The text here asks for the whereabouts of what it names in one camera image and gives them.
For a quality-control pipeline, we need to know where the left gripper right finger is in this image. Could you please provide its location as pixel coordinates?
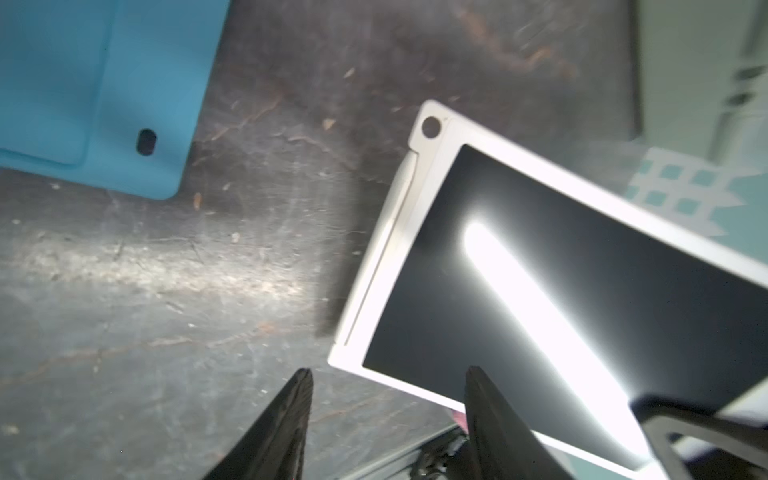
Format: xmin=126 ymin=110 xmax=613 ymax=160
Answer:
xmin=464 ymin=366 xmax=572 ymax=479

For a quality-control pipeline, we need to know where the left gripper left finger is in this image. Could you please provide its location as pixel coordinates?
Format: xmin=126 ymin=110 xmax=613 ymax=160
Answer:
xmin=205 ymin=368 xmax=314 ymax=480

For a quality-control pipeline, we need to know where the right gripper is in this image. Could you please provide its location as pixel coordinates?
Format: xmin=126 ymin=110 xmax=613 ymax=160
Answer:
xmin=631 ymin=397 xmax=767 ymax=479

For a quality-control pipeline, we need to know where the white drawing tablet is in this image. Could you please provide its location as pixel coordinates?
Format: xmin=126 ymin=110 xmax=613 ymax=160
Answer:
xmin=328 ymin=100 xmax=767 ymax=478

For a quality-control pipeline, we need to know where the blue drawing tablet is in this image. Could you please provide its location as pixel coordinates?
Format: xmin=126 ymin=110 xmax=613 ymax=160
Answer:
xmin=1 ymin=1 xmax=229 ymax=200

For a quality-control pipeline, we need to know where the green plastic storage box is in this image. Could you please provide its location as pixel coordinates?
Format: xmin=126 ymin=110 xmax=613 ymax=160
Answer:
xmin=635 ymin=1 xmax=767 ymax=167

